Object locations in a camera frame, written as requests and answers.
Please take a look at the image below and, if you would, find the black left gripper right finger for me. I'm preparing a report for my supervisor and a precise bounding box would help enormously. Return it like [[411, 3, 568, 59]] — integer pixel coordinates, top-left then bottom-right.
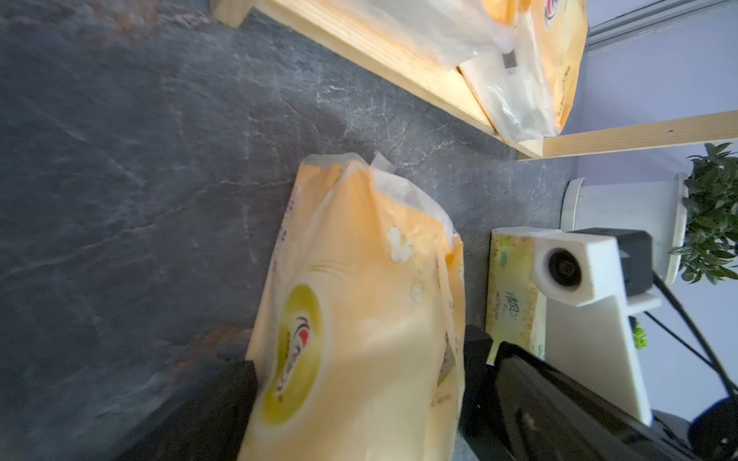
[[494, 342, 692, 460]]

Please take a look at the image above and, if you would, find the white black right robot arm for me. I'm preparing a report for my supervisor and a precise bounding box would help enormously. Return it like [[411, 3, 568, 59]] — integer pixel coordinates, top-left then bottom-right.
[[459, 325, 737, 460]]

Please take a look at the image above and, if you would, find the green tissue pack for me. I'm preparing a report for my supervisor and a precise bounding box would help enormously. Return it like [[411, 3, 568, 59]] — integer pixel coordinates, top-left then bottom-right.
[[484, 227, 555, 365]]

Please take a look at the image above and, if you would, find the orange tissue pack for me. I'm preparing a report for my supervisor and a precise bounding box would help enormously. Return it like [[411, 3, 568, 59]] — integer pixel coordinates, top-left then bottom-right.
[[238, 154, 465, 460], [459, 0, 589, 142], [331, 0, 516, 70]]

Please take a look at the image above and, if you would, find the large potted green plant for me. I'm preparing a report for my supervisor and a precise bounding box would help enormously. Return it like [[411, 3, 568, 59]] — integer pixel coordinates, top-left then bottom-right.
[[560, 143, 737, 284]]

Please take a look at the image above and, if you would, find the aluminium frame corner post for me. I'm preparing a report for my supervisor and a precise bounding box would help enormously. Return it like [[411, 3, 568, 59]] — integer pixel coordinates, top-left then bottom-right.
[[584, 0, 737, 55]]

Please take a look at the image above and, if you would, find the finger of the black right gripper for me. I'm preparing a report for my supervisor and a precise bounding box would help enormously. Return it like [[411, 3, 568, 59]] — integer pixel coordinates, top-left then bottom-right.
[[459, 325, 513, 460]]

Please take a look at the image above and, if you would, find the light wooden two-tier shelf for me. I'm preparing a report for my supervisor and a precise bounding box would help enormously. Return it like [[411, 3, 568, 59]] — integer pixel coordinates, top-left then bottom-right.
[[209, 1, 737, 161]]

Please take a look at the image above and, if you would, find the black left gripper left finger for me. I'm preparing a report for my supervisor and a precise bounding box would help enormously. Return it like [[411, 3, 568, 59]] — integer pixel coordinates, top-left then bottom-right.
[[111, 360, 258, 460]]

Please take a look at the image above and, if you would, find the small potted green plant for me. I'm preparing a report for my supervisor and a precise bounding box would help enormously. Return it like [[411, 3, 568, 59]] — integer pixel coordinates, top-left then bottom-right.
[[628, 317, 649, 351]]

